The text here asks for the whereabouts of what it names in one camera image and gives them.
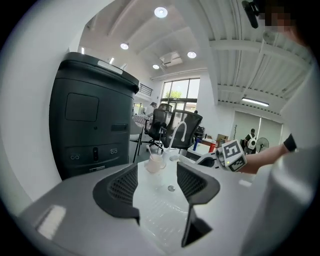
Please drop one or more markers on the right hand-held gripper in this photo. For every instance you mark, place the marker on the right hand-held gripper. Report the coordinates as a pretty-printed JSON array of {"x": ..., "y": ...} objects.
[{"x": 232, "y": 156}]

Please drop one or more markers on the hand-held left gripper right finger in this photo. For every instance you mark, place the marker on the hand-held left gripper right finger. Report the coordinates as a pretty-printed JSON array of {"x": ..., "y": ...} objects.
[{"x": 192, "y": 185}]

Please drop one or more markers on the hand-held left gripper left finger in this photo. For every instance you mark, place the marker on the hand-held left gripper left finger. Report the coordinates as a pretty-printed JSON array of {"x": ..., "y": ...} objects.
[{"x": 117, "y": 190}]

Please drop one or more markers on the person's right forearm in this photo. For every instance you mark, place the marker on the person's right forearm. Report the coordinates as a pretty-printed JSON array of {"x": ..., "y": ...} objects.
[{"x": 265, "y": 157}]

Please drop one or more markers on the cardboard box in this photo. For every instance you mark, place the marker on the cardboard box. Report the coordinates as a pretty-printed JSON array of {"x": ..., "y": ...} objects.
[{"x": 222, "y": 138}]

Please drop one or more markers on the metal sink drain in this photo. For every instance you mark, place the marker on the metal sink drain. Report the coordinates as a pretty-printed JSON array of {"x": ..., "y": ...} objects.
[{"x": 171, "y": 188}]

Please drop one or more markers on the white backpack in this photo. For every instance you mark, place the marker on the white backpack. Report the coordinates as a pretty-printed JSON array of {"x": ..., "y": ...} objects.
[{"x": 252, "y": 144}]

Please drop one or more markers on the coat rack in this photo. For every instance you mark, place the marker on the coat rack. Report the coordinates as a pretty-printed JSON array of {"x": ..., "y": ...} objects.
[{"x": 235, "y": 132}]

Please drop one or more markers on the black standing fan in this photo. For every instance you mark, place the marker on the black standing fan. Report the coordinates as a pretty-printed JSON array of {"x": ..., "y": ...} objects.
[{"x": 262, "y": 143}]

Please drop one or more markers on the white sink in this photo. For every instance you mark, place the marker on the white sink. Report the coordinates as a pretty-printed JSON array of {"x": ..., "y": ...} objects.
[{"x": 162, "y": 212}]

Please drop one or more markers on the pale pink cup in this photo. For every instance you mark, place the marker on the pale pink cup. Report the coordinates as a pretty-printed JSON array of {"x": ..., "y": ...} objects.
[{"x": 155, "y": 163}]

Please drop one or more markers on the black mesh office chair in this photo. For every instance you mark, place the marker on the black mesh office chair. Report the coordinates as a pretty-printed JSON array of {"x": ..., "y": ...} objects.
[
  {"x": 190, "y": 130},
  {"x": 158, "y": 122}
]

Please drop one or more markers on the white toothbrush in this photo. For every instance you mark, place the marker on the white toothbrush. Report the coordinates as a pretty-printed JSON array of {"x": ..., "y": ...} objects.
[{"x": 149, "y": 151}]

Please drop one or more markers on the white curved faucet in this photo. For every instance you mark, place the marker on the white curved faucet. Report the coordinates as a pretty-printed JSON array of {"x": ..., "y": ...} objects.
[{"x": 180, "y": 130}]

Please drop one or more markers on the long tube ceiling light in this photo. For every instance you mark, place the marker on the long tube ceiling light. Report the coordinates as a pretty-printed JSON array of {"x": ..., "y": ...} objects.
[{"x": 255, "y": 101}]

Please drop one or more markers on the person's white shirt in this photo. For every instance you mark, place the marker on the person's white shirt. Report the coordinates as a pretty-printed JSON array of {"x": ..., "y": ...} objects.
[{"x": 295, "y": 175}]

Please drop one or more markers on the large black machine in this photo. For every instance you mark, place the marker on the large black machine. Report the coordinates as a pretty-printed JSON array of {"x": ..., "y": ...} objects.
[{"x": 92, "y": 120}]

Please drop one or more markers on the round ceiling light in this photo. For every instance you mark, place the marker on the round ceiling light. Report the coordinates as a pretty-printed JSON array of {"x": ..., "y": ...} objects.
[
  {"x": 160, "y": 12},
  {"x": 124, "y": 46},
  {"x": 191, "y": 54},
  {"x": 155, "y": 66}
]

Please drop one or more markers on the ceiling air conditioner unit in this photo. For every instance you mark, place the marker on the ceiling air conditioner unit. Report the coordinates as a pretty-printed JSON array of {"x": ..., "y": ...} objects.
[{"x": 170, "y": 59}]

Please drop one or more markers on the wall-mounted fan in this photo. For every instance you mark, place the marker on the wall-mounted fan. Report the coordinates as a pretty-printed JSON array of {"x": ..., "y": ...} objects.
[{"x": 268, "y": 37}]

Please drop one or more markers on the black head camera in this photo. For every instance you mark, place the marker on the black head camera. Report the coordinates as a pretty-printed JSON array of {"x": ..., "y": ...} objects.
[{"x": 251, "y": 12}]

